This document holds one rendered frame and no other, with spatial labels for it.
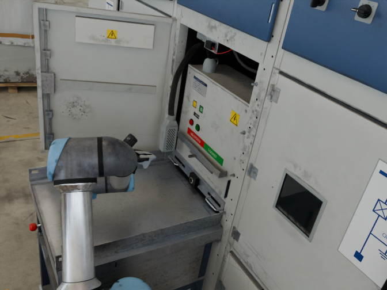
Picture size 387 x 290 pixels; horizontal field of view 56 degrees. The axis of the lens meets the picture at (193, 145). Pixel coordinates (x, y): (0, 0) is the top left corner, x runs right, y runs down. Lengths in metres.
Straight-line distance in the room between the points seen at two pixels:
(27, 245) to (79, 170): 1.74
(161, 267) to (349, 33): 1.12
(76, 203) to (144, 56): 0.99
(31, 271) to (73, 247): 1.53
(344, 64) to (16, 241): 2.32
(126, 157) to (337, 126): 0.59
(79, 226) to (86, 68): 0.99
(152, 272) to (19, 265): 1.21
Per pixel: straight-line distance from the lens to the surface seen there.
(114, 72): 1.85
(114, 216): 1.60
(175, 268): 1.66
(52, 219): 1.60
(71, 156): 1.03
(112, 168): 1.04
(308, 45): 1.11
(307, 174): 1.15
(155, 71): 1.86
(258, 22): 1.28
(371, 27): 1.00
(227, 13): 1.42
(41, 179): 1.82
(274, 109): 1.21
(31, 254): 2.67
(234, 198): 1.50
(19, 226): 2.88
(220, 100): 1.56
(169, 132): 1.80
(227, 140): 1.54
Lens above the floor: 1.88
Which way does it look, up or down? 28 degrees down
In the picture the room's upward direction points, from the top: 10 degrees clockwise
